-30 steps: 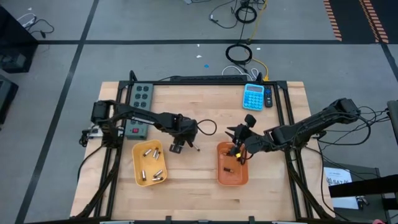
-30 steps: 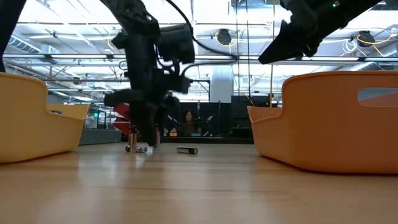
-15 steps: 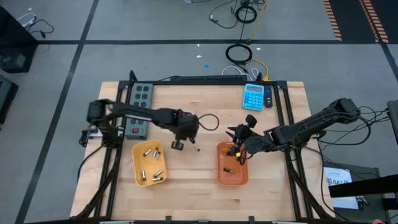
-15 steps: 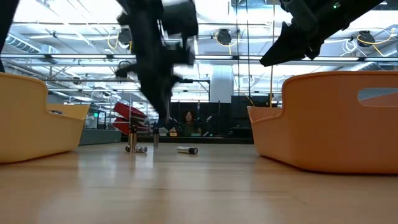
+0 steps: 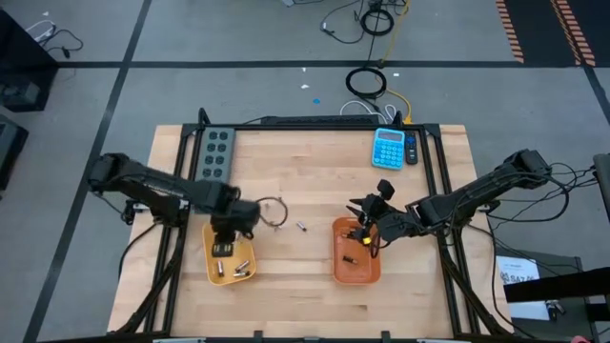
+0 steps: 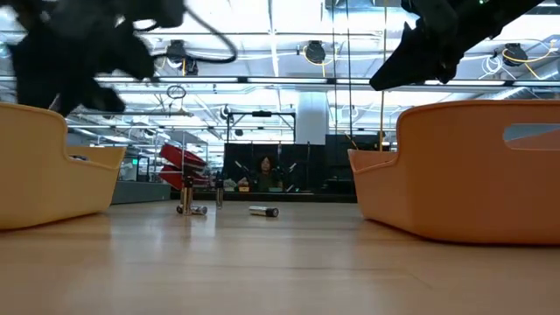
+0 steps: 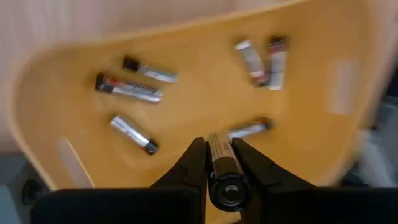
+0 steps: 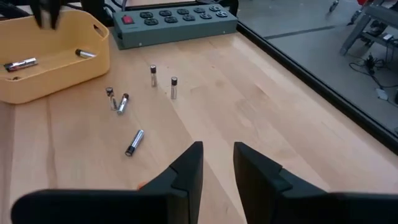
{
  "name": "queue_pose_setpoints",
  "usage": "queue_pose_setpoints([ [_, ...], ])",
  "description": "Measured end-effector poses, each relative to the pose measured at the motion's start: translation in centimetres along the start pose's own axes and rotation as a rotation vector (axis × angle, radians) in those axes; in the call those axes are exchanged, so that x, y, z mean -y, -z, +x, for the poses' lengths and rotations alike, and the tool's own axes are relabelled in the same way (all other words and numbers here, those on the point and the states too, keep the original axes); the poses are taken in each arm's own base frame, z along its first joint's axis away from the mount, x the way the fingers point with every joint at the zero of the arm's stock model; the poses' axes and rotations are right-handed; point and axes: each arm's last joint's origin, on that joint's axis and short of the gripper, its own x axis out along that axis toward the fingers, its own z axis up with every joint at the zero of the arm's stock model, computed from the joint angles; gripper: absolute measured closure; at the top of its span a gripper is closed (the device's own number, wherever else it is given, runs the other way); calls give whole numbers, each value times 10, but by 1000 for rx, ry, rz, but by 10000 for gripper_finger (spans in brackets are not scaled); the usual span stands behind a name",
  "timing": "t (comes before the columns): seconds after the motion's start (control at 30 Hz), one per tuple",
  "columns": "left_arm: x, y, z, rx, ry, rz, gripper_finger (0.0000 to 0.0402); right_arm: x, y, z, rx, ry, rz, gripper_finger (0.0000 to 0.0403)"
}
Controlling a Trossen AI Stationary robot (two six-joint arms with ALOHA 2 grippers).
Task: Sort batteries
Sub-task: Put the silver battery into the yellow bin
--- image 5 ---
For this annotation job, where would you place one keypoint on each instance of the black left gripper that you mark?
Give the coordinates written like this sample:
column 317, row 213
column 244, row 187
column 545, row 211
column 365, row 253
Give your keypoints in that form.
column 236, row 216

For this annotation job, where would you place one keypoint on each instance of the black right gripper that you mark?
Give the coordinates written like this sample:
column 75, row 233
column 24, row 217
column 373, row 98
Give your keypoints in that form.
column 393, row 224

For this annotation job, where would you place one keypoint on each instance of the yellow plastic bin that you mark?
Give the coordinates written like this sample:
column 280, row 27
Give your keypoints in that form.
column 229, row 281

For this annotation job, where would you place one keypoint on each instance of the small metal screws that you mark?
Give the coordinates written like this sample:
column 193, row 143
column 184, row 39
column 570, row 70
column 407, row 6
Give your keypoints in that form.
column 301, row 226

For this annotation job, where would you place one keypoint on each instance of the orange plastic bin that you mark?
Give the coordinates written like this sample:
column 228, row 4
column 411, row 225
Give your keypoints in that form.
column 357, row 274

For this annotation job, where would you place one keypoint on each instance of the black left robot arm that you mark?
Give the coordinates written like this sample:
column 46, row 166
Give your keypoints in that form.
column 157, row 183

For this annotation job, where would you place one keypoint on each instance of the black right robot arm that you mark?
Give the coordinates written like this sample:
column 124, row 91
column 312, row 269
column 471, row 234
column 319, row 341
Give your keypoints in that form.
column 476, row 193

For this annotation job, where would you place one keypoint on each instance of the blue calculator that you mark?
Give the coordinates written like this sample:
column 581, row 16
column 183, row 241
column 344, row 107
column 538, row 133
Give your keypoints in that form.
column 388, row 152

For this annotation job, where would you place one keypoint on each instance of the grey power strip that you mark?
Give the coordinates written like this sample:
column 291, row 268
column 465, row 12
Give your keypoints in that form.
column 214, row 152

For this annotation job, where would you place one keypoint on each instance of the black remote control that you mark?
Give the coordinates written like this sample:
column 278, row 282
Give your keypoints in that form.
column 411, row 152

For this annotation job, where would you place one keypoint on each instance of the black floor power bar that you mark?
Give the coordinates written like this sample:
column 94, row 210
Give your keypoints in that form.
column 319, row 120

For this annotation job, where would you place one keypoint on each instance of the white paper sign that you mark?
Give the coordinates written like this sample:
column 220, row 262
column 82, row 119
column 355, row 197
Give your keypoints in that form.
column 518, row 271

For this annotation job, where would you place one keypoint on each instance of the black beam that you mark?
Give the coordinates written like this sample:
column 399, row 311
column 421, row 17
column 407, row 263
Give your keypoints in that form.
column 557, row 286

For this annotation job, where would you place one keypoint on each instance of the black box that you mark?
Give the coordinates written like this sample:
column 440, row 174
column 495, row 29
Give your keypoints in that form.
column 9, row 147

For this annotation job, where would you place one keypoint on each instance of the black floor mat orange edge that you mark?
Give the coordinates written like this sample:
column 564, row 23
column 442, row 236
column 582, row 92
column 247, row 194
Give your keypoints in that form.
column 543, row 28

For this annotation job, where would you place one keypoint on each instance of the black cabinet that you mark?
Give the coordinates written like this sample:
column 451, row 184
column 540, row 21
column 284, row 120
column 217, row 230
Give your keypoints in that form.
column 24, row 57

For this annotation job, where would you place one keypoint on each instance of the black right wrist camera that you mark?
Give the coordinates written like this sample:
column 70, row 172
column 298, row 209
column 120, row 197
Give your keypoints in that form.
column 385, row 189

